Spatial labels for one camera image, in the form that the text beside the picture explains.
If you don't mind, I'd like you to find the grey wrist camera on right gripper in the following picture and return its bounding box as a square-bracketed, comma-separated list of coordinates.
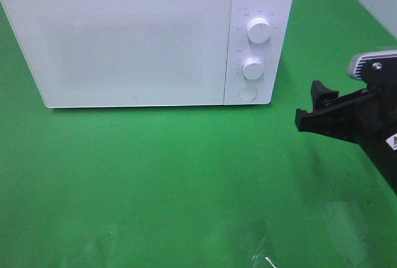
[348, 50, 396, 92]

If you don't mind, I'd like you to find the white microwave oven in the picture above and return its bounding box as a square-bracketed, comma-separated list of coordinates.
[1, 0, 293, 109]

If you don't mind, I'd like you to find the white microwave knob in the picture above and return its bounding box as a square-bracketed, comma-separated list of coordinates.
[246, 16, 272, 44]
[243, 57, 265, 80]

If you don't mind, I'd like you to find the clear tape patch on table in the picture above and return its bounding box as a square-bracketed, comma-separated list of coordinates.
[250, 237, 278, 268]

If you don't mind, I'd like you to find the round door release button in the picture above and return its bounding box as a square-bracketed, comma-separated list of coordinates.
[239, 86, 257, 101]

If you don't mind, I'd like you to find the white microwave door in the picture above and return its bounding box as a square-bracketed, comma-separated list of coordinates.
[1, 0, 231, 108]

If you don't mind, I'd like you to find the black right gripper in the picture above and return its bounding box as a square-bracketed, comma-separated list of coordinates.
[295, 80, 396, 156]

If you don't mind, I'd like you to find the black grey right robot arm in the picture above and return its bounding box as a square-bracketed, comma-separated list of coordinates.
[295, 80, 396, 192]

